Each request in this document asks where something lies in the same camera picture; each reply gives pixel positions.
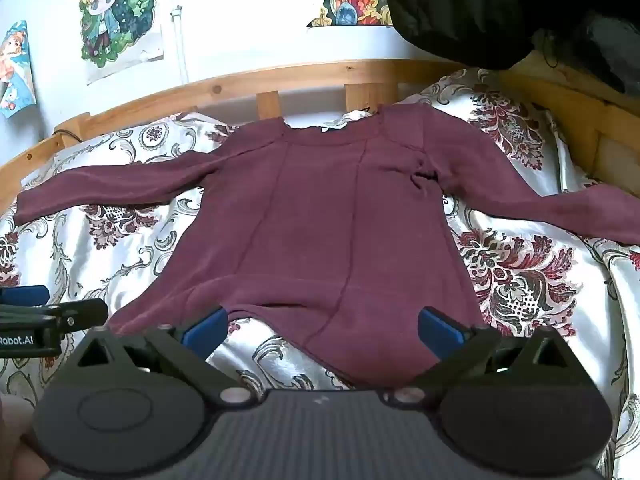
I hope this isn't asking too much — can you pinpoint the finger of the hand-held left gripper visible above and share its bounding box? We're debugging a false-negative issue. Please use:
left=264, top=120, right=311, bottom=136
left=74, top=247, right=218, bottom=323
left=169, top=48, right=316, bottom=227
left=0, top=285, right=49, bottom=307
left=0, top=298, right=109, bottom=333

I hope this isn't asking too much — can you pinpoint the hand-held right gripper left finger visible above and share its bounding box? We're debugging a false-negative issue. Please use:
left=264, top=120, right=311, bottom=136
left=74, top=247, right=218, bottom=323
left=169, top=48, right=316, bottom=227
left=75, top=307, right=256, bottom=406

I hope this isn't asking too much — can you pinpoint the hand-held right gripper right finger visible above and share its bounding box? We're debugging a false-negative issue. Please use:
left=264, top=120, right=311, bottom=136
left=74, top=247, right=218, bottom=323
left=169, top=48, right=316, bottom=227
left=385, top=306, right=576, bottom=406

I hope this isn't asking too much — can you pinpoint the maroon long-sleeve sweater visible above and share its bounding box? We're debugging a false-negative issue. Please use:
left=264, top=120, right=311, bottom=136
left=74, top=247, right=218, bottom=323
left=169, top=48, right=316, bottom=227
left=14, top=105, right=640, bottom=390

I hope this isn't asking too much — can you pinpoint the white floral satin bedspread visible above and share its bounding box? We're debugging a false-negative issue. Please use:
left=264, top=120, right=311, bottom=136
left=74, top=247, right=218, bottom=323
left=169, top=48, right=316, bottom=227
left=0, top=67, right=640, bottom=480

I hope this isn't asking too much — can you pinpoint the black padded jacket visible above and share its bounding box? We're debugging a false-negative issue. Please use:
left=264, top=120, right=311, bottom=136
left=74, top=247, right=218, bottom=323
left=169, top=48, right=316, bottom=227
left=384, top=0, right=640, bottom=93

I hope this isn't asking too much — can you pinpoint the orange-haired cartoon wall poster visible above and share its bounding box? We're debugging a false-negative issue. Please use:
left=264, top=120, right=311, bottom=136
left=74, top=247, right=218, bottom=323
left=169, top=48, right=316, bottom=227
left=0, top=20, right=38, bottom=120

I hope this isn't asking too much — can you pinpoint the wooden bed frame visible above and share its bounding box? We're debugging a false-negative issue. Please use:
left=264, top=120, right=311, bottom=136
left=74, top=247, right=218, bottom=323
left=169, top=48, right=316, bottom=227
left=0, top=58, right=640, bottom=211

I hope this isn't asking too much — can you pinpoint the white wall pipe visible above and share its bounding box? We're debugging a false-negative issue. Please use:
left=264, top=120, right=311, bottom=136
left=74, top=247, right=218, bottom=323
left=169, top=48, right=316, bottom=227
left=171, top=5, right=190, bottom=86

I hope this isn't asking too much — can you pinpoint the cartoon figure green wall poster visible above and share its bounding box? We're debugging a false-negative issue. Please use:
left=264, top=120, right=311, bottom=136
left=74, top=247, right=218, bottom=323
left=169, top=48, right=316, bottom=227
left=80, top=0, right=166, bottom=86

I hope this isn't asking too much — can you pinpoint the thin black cord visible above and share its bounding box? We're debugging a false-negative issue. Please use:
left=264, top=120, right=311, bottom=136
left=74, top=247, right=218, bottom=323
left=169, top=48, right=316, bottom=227
left=542, top=27, right=560, bottom=68

